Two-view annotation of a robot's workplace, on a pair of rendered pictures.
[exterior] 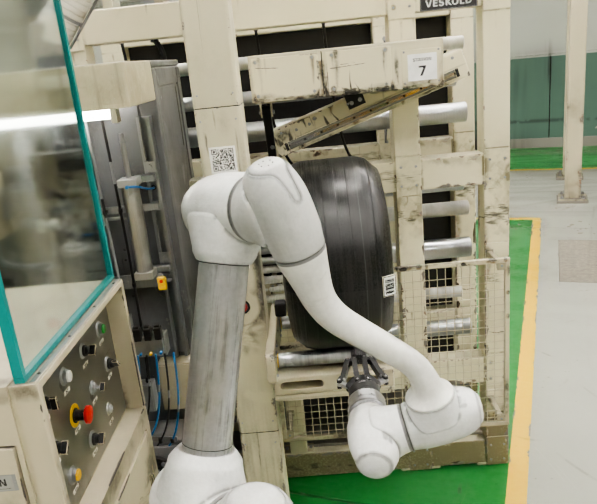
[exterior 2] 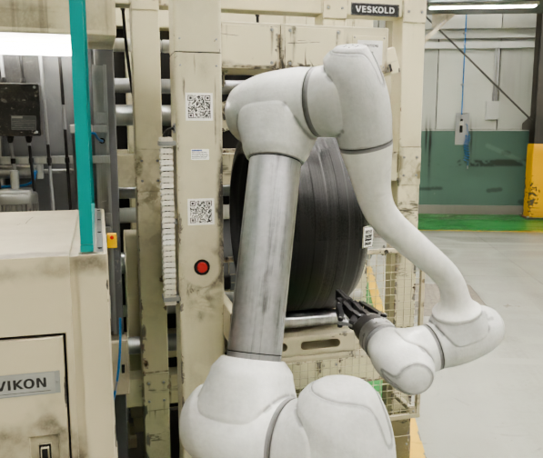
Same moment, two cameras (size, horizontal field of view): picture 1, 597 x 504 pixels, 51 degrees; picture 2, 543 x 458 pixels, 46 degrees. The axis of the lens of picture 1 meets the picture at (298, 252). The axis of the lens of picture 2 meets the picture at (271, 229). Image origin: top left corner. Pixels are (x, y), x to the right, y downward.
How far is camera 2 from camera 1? 61 cm
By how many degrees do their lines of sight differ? 19
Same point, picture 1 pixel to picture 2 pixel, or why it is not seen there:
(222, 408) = (280, 308)
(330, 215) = (314, 164)
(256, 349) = (211, 315)
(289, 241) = (372, 123)
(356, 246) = (340, 194)
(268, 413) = not seen: hidden behind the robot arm
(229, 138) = (207, 85)
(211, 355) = (271, 249)
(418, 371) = (456, 280)
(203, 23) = not seen: outside the picture
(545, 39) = not seen: hidden behind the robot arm
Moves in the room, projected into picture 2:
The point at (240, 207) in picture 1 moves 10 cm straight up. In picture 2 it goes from (321, 88) to (322, 30)
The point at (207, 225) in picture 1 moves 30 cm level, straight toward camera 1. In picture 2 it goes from (274, 113) to (366, 108)
